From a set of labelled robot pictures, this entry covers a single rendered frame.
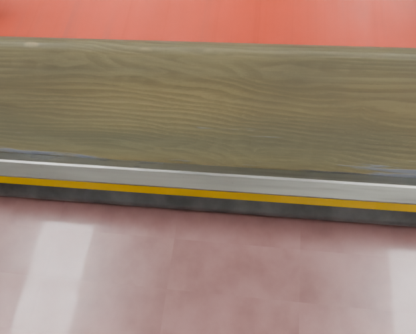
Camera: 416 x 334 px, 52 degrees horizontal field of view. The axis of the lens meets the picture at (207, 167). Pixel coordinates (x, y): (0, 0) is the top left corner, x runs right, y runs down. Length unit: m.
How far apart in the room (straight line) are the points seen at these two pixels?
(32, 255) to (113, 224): 0.05
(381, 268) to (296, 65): 0.12
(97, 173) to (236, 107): 0.08
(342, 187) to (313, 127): 0.03
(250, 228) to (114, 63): 0.12
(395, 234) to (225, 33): 0.19
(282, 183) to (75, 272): 0.13
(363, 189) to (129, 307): 0.14
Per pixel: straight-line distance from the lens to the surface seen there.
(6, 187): 0.30
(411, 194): 0.24
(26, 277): 0.28
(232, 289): 0.25
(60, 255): 0.28
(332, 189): 0.23
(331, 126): 0.23
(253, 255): 0.26
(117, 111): 0.24
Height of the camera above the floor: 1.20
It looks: 63 degrees down
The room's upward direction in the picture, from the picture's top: 9 degrees counter-clockwise
